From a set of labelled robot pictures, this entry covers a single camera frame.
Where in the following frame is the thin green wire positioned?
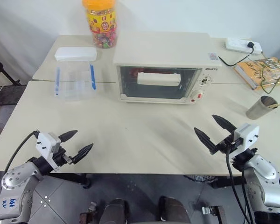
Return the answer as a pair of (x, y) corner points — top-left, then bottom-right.
(258, 57), (280, 95)

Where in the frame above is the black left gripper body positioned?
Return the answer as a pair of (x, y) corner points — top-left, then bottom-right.
(52, 147), (75, 168)

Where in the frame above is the cream toaster oven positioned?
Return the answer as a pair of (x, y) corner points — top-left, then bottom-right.
(113, 31), (221, 105)

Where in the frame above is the white plastic tube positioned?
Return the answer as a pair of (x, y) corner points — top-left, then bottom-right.
(136, 71), (181, 86)

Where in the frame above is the clear box with blue clips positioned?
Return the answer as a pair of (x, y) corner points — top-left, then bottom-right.
(54, 61), (97, 102)

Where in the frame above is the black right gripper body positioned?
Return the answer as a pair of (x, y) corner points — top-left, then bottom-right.
(214, 134), (244, 154)

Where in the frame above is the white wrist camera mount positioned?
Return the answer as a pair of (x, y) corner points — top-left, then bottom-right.
(233, 123), (260, 162)
(35, 131), (62, 173)

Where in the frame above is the candy jar with orange lid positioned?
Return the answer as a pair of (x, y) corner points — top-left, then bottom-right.
(82, 0), (119, 49)

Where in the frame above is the white power strip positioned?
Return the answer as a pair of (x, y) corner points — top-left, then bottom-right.
(224, 37), (263, 56)

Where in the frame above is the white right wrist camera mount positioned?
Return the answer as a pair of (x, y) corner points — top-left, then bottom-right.
(233, 123), (260, 162)

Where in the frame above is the stainless steel cup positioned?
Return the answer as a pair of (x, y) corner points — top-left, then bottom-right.
(245, 95), (279, 120)

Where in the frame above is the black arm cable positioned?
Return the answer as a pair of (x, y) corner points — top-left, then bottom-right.
(4, 130), (41, 174)
(225, 144), (253, 224)

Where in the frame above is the white plastic box lid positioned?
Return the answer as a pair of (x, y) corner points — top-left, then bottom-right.
(54, 46), (98, 63)

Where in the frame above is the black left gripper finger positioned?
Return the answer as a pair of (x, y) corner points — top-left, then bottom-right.
(71, 143), (94, 164)
(58, 130), (79, 143)

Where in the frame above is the black tripod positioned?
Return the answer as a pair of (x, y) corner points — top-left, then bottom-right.
(0, 56), (22, 86)

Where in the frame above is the dark rounded shape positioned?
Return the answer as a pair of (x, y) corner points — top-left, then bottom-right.
(158, 195), (191, 224)
(100, 197), (129, 224)

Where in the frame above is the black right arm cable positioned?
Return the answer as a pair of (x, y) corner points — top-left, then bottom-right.
(225, 144), (253, 224)

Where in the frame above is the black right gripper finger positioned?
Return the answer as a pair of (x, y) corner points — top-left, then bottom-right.
(194, 126), (217, 156)
(211, 114), (237, 136)

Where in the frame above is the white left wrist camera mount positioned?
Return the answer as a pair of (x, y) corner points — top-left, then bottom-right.
(35, 131), (62, 173)

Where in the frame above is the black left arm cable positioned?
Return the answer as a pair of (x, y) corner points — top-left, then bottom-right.
(4, 130), (41, 174)

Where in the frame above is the black plug with power cable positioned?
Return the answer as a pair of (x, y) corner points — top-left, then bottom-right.
(218, 41), (257, 67)

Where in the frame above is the orange and yellow book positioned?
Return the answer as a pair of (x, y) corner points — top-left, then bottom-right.
(233, 56), (280, 91)

